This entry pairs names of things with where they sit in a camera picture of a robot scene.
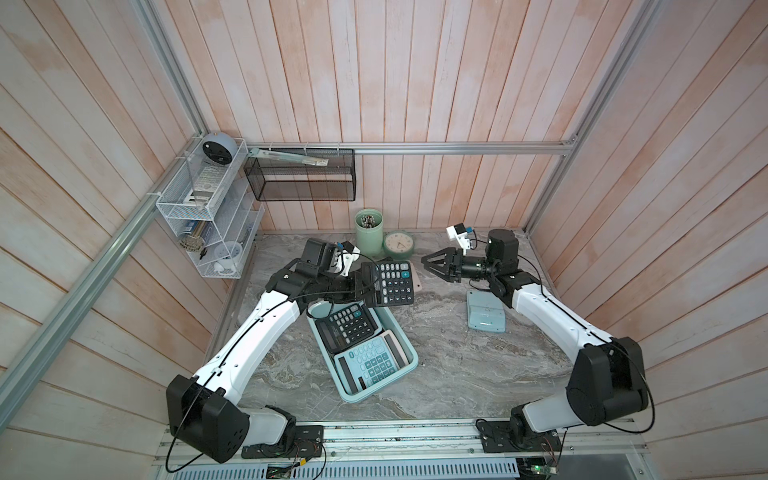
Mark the ruler on basket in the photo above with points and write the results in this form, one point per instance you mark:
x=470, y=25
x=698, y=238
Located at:
x=273, y=155

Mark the teal calculator face down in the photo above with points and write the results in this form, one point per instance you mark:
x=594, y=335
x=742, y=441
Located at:
x=485, y=312

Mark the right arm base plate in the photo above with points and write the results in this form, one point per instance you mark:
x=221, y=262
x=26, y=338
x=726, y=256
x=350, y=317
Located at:
x=512, y=436

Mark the white mug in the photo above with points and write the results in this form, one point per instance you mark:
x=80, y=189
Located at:
x=227, y=255

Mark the green pen cup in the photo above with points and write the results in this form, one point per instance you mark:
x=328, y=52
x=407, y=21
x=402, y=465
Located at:
x=369, y=231

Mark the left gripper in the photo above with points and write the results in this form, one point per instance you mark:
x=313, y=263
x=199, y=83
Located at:
x=355, y=278

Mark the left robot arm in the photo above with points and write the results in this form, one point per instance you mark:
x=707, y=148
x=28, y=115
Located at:
x=203, y=409

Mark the black wire basket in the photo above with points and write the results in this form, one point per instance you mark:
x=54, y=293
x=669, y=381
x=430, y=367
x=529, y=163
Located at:
x=273, y=181

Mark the aluminium front rail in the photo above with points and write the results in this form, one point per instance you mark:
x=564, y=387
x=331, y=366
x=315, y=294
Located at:
x=452, y=438

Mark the black calculator face down small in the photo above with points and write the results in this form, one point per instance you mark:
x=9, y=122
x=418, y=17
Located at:
x=393, y=284

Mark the pink calculator back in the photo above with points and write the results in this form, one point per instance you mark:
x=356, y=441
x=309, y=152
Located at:
x=417, y=285

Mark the mint green storage box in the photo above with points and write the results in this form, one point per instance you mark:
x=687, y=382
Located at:
x=388, y=322

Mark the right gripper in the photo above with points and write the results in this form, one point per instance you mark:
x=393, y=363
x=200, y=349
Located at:
x=458, y=259

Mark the large teal calculator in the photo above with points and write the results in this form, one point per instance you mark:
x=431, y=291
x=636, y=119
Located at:
x=370, y=362

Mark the black calculator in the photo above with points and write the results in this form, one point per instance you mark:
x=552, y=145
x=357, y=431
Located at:
x=347, y=327

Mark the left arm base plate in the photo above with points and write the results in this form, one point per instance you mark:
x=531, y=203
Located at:
x=299, y=442

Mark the white wire shelf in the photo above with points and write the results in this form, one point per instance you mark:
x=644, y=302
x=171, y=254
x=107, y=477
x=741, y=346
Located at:
x=205, y=203

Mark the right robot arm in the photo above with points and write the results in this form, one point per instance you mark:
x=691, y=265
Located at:
x=607, y=381

